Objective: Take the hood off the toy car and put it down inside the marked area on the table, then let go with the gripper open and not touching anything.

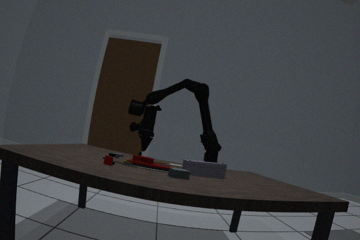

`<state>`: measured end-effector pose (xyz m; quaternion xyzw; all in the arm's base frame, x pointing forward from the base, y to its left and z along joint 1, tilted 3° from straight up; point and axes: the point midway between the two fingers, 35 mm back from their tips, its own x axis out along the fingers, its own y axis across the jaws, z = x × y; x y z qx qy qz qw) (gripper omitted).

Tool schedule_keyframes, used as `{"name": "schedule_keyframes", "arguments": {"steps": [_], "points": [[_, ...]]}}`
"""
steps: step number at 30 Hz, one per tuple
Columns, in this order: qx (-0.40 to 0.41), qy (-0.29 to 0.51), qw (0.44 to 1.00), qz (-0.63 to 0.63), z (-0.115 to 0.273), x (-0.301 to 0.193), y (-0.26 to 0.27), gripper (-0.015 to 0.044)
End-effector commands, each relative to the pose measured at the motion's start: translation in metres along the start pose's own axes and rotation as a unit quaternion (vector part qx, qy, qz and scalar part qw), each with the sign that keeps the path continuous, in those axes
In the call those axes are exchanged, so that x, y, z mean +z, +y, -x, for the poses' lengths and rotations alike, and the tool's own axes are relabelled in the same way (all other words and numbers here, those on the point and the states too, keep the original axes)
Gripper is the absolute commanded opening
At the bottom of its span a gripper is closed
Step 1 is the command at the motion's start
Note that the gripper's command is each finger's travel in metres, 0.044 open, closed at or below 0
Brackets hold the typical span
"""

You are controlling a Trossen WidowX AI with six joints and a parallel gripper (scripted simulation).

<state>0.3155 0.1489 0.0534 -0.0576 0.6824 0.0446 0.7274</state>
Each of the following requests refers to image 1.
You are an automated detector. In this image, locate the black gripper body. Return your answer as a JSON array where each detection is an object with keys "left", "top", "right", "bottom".
[{"left": 138, "top": 117, "right": 155, "bottom": 137}]

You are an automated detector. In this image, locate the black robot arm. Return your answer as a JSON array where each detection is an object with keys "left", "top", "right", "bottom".
[{"left": 128, "top": 79, "right": 221, "bottom": 163}]

